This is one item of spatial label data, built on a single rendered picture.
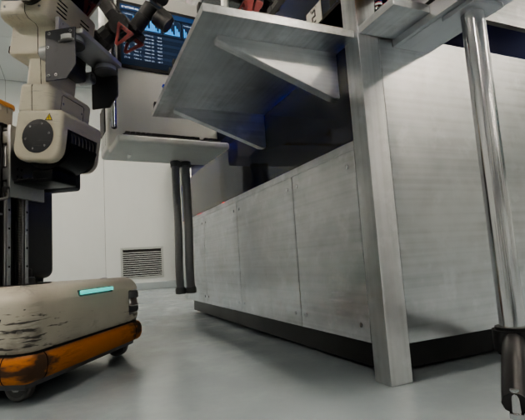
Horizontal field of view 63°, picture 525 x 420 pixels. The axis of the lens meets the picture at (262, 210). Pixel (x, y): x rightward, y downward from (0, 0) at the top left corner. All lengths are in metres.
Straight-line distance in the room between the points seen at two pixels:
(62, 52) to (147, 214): 5.15
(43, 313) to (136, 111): 1.03
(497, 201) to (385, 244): 0.26
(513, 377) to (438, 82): 0.78
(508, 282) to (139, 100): 1.56
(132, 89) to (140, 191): 4.62
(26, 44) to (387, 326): 1.37
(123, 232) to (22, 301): 5.28
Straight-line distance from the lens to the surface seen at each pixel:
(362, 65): 1.16
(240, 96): 1.49
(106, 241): 6.42
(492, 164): 1.03
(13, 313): 1.21
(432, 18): 1.16
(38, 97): 1.51
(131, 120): 1.95
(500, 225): 1.02
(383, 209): 1.08
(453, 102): 1.33
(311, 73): 1.19
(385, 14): 1.14
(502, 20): 1.62
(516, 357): 0.93
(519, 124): 1.52
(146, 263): 6.45
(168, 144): 1.71
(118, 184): 6.53
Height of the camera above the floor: 0.31
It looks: 7 degrees up
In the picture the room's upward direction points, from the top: 4 degrees counter-clockwise
